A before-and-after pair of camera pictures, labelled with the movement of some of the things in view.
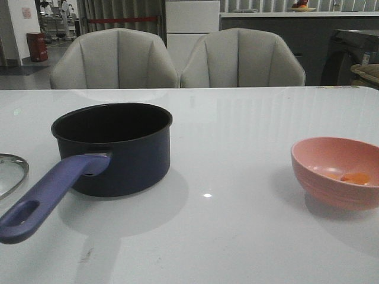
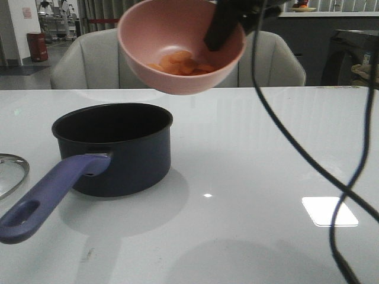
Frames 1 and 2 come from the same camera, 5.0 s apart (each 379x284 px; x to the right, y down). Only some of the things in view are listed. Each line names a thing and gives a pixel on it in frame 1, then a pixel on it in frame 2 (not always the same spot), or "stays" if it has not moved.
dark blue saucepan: x=108 y=149 stays
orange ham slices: x=357 y=177 to x=181 y=63
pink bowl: x=338 y=176 to x=163 y=41
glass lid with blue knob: x=13 y=171 stays
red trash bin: x=38 y=47 stays
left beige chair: x=114 y=58 stays
